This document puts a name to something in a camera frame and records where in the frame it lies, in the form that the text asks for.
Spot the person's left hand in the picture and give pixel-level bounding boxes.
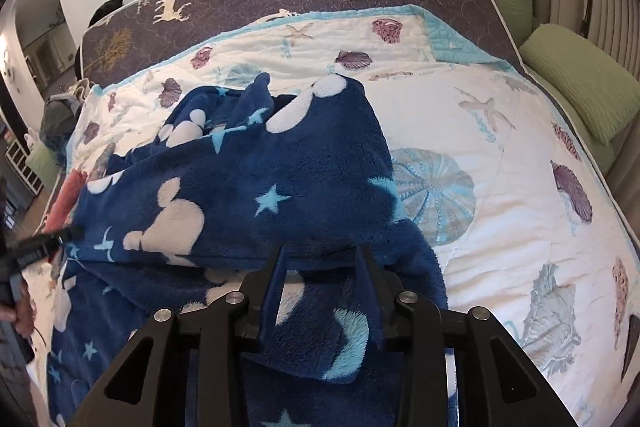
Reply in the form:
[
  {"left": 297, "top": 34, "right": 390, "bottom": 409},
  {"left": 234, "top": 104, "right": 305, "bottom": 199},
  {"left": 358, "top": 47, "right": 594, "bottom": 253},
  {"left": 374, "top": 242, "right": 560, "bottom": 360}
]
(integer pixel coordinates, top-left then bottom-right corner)
[{"left": 0, "top": 292, "right": 35, "bottom": 337}]

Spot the arched doorway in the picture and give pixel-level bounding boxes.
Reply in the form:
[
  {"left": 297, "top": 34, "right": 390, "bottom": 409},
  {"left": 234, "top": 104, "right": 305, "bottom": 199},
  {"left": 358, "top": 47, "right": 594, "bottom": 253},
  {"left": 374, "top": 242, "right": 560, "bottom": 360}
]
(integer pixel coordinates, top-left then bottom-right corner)
[{"left": 12, "top": 0, "right": 83, "bottom": 108}]

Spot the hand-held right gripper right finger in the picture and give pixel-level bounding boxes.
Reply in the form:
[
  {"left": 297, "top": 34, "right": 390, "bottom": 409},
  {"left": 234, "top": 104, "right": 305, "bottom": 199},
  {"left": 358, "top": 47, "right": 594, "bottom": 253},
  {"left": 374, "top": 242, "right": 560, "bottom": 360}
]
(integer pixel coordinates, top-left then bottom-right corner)
[{"left": 354, "top": 245, "right": 583, "bottom": 427}]

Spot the grey bag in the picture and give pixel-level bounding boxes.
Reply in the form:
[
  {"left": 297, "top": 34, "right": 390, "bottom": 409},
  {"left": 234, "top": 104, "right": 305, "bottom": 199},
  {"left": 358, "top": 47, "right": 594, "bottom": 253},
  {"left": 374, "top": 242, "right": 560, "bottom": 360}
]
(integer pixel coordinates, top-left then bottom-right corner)
[{"left": 39, "top": 94, "right": 83, "bottom": 152}]

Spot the black cloth item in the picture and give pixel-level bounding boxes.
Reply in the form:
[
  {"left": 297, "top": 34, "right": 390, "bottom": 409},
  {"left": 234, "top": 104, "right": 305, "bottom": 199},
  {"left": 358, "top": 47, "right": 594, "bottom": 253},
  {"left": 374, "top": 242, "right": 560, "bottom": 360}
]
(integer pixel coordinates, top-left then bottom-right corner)
[{"left": 89, "top": 0, "right": 124, "bottom": 28}]

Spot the white seashell print quilt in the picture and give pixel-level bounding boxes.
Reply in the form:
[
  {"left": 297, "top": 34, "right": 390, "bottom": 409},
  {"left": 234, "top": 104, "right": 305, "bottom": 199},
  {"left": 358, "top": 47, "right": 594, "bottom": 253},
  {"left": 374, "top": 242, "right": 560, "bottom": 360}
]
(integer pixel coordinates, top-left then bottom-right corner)
[{"left": 25, "top": 4, "right": 640, "bottom": 427}]

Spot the pink cloth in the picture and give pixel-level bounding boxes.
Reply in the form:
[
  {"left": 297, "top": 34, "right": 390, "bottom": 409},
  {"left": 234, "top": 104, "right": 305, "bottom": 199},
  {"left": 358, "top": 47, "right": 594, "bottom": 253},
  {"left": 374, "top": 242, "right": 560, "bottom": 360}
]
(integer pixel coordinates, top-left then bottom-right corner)
[{"left": 44, "top": 169, "right": 88, "bottom": 230}]

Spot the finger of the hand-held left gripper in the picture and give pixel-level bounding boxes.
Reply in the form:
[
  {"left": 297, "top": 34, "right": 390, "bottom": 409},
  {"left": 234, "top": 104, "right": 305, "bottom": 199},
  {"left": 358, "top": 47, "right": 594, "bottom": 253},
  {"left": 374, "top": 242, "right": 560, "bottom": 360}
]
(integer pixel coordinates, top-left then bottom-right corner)
[{"left": 5, "top": 226, "right": 86, "bottom": 270}]

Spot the blue fleece garment white print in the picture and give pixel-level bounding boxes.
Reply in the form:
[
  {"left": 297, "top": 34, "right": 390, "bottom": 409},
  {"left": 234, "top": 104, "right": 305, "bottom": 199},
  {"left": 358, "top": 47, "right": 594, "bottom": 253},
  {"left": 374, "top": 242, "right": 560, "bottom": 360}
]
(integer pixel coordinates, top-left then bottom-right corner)
[{"left": 46, "top": 72, "right": 451, "bottom": 427}]

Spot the green cushion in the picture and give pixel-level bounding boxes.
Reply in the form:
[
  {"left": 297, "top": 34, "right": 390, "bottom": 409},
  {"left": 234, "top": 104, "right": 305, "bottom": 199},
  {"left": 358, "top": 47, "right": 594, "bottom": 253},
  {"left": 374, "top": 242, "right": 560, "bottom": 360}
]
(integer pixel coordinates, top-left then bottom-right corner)
[{"left": 25, "top": 146, "right": 63, "bottom": 182}]

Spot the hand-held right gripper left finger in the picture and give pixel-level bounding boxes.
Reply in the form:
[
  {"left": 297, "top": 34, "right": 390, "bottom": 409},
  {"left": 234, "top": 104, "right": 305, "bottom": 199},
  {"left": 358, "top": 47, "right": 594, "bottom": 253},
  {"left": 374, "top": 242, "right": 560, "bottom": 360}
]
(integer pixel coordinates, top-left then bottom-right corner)
[{"left": 65, "top": 246, "right": 290, "bottom": 427}]

